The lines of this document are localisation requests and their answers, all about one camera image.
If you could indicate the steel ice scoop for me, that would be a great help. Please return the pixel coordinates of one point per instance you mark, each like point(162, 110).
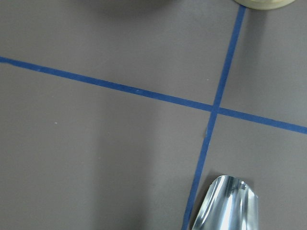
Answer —
point(229, 204)

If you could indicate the wooden cup stand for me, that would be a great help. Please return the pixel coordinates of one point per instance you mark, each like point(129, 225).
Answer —
point(264, 4)

